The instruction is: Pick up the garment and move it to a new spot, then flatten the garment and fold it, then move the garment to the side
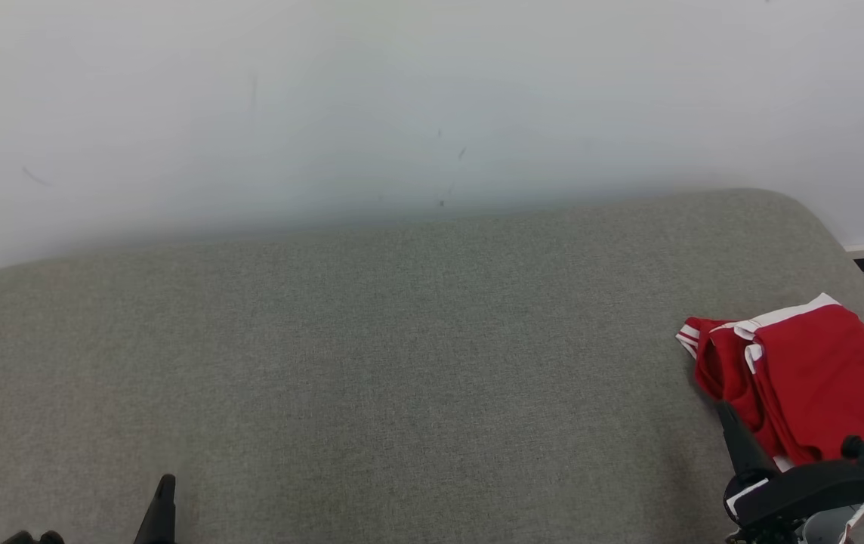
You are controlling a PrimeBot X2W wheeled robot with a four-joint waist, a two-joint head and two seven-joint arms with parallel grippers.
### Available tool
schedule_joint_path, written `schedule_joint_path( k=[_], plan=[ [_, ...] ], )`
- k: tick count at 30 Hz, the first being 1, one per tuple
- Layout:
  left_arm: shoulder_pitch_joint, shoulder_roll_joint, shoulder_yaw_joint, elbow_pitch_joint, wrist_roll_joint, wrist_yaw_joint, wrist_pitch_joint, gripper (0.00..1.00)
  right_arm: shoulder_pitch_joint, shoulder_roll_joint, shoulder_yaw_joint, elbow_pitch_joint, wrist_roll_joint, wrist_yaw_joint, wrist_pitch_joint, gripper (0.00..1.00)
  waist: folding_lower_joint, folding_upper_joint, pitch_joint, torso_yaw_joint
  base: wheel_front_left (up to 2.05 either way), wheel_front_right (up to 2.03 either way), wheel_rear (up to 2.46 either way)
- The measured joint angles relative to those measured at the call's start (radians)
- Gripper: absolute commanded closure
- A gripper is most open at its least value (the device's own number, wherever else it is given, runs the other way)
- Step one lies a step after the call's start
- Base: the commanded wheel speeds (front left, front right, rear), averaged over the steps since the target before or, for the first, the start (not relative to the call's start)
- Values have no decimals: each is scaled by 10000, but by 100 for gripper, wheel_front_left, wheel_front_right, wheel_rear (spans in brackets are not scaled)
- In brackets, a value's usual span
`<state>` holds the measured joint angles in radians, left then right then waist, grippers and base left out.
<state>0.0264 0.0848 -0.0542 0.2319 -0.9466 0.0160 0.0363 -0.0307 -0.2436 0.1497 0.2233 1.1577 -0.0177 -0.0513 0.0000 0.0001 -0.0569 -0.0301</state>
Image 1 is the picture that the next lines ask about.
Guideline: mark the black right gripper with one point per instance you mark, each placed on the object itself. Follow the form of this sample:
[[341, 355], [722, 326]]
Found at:
[[810, 491]]

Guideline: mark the red white basketball jersey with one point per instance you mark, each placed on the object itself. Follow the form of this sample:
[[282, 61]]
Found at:
[[719, 370]]

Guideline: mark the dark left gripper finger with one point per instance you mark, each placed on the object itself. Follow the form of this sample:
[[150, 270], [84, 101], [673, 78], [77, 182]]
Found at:
[[160, 521]]

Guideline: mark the red white basketball shorts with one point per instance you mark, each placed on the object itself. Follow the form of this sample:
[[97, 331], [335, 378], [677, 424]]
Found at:
[[832, 378]]

